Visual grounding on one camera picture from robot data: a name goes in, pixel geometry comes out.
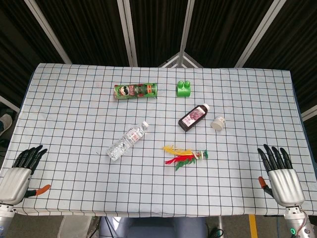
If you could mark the green toy building block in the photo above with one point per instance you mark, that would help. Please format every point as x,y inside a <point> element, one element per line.
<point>184,88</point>

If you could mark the metal frame stand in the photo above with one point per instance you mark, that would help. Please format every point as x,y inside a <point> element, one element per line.
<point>180,60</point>

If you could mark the colourful feather shuttlecock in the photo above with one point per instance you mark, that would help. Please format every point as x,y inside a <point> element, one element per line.
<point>184,156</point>

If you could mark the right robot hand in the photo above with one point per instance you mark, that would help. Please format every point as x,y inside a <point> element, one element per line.
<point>284,183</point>

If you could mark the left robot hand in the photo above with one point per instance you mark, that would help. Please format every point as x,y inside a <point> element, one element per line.
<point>15,178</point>

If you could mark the dark juice bottle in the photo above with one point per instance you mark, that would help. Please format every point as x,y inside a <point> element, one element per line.
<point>193,117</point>

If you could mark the clear plastic water bottle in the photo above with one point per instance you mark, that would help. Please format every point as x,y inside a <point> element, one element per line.
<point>127,140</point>

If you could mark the small white pill bottle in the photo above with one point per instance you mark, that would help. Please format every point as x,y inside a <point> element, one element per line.
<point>218,122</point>

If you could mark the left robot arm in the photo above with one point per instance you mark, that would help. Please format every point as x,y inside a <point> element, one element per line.
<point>6,218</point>

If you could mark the white checkered tablecloth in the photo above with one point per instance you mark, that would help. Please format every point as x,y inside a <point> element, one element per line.
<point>158,173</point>

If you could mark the grey shoe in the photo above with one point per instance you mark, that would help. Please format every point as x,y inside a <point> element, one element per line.
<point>5,124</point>

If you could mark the green Pringles can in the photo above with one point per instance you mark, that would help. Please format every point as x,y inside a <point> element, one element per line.
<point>135,91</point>

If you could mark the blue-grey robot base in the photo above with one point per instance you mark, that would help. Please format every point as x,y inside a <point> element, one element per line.
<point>153,226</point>

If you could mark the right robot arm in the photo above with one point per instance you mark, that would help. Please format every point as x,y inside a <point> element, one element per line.
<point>298,221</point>

